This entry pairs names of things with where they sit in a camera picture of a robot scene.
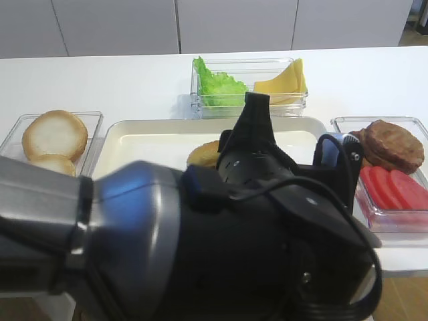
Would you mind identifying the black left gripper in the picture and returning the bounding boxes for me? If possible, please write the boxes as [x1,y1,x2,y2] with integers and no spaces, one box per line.
[215,92,360,214]

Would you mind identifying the sesame top bun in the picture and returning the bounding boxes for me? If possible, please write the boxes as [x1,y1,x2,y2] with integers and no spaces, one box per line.
[187,140,220,168]

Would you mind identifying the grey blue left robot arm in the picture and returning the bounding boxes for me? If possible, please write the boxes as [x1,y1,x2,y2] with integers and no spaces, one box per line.
[1,92,383,320]

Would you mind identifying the green lettuce in container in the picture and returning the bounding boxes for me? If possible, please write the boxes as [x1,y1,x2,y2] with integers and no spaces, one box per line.
[193,57,249,106]

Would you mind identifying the yellow cheese slices in container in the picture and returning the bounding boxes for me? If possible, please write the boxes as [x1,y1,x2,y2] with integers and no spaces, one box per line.
[253,58,308,105]

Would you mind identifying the clear lettuce and cheese container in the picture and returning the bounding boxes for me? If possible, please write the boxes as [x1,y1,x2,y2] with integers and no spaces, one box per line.
[190,58,308,119]

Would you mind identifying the lower brown meat patty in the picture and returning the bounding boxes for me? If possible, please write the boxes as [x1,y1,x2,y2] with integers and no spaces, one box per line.
[349,128,365,144]

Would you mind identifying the brown meat patty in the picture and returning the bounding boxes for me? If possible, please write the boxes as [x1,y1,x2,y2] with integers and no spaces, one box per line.
[349,128,365,144]
[362,120,425,175]

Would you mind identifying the white serving tray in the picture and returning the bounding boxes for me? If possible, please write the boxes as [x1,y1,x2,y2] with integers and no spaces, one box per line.
[92,116,384,250]

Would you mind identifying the rear red tomato slice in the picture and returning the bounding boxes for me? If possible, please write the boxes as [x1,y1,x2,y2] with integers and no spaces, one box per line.
[360,166,387,209]

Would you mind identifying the red tomato slice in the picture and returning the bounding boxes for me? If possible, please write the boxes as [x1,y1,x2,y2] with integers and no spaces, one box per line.
[388,170,428,210]
[369,167,403,209]
[360,166,387,209]

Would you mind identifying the top brown meat patty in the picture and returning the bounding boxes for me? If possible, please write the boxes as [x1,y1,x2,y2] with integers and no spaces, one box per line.
[362,120,425,175]

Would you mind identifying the middle red tomato slice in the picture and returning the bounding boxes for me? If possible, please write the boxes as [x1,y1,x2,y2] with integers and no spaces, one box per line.
[369,167,403,209]

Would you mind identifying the clear patty and tomato container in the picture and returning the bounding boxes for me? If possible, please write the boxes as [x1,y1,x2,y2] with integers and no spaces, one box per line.
[331,116,427,233]

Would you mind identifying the front red tomato slice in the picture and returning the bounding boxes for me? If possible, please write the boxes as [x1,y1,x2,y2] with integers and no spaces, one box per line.
[388,170,428,210]

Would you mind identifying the bun half at back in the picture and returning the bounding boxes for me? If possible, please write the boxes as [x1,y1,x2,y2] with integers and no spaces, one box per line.
[21,110,88,162]

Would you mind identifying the bun half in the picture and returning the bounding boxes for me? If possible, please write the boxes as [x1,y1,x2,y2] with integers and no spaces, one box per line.
[29,154,76,177]
[21,110,88,162]

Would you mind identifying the bun half at left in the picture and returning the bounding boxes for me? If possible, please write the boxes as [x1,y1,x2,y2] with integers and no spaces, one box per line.
[29,154,76,177]

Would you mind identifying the clear bun container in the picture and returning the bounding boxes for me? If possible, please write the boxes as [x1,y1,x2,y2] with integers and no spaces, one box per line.
[1,112,103,176]

